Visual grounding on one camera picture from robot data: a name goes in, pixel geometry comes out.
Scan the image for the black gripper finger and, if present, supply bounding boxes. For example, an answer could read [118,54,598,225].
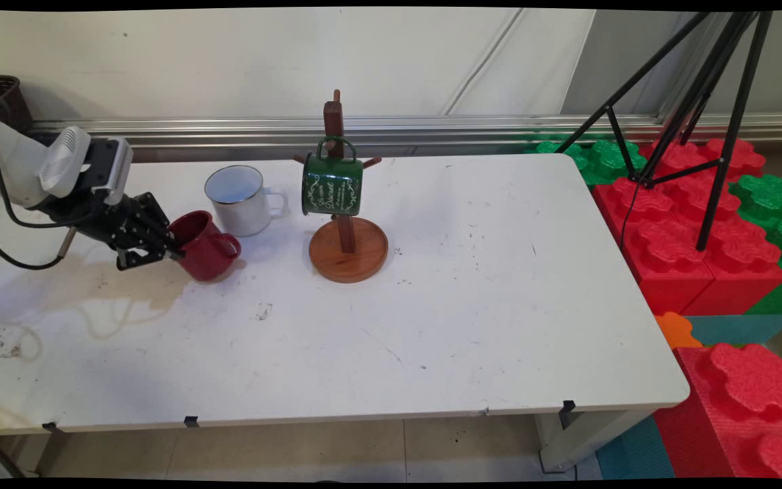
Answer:
[133,192,179,240]
[116,238,186,272]

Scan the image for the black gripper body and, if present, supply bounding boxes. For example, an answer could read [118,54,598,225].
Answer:
[43,192,163,260]

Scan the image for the red enamel mug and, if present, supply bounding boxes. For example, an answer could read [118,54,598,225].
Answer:
[168,210,243,283]

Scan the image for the white enamel mug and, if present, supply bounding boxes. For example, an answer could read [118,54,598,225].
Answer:
[204,165,291,238]

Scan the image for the dark woven basket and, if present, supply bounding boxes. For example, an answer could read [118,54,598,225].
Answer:
[0,73,34,134]

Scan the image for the green printed enamel mug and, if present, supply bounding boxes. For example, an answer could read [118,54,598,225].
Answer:
[301,136,365,217]

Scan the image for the wooden mug tree stand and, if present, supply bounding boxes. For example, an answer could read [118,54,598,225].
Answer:
[293,89,390,285]

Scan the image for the green foam building block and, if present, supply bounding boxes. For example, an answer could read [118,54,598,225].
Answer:
[729,174,782,316]
[523,136,648,186]

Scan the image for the white table leg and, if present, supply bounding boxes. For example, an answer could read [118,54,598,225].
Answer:
[536,406,665,474]

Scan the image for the red foam building block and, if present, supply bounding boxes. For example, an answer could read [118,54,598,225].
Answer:
[591,177,717,317]
[639,139,782,317]
[654,342,782,480]

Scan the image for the teal foam mat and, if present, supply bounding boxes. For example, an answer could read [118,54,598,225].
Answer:
[686,313,782,348]
[594,414,677,480]

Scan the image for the orange foam piece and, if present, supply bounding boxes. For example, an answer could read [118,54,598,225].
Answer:
[654,312,705,351]

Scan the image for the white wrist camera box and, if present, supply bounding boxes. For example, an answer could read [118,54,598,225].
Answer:
[38,125,135,206]

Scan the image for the black cable with silver plug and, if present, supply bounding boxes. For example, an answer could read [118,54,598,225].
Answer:
[0,216,79,271]

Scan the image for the aluminium wall rail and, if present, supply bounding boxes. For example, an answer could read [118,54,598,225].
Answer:
[30,113,782,147]

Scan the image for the white wall cable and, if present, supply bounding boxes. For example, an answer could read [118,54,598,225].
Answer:
[440,10,526,117]

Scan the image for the black camera tripod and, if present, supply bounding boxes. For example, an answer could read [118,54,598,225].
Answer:
[554,10,776,253]

